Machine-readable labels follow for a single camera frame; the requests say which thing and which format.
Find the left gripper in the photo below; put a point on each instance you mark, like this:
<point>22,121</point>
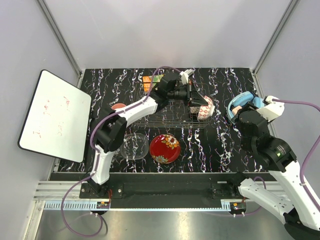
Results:
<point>197,100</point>

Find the brown patterned bowl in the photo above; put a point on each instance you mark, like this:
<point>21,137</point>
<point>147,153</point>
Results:
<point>206,112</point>

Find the red floral plate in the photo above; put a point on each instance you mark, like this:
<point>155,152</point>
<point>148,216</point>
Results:
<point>165,149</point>

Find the pink plastic cup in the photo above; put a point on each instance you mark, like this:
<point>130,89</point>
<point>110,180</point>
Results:
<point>118,106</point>

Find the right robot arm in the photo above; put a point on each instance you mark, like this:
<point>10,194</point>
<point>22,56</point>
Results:
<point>300,215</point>

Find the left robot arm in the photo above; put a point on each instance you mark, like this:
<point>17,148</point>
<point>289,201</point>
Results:
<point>109,133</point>

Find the pink cube toy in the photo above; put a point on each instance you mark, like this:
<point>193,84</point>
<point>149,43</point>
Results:
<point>236,109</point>

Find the light blue headphones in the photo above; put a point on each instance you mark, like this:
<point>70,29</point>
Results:
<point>241,100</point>

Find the orange green book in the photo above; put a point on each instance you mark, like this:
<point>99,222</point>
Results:
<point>146,80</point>

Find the white whiteboard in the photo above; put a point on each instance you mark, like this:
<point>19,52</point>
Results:
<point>57,120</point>

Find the wire dish rack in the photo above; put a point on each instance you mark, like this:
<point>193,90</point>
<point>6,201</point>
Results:
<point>174,115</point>

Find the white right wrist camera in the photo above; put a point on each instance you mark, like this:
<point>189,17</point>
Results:
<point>272,109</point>

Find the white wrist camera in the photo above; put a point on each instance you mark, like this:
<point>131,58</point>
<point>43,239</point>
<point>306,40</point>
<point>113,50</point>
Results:
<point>184,76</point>
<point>272,109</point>

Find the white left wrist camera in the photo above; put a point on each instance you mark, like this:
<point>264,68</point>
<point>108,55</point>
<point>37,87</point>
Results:
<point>184,76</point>

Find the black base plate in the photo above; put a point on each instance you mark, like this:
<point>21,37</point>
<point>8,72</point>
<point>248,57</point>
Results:
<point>165,190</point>

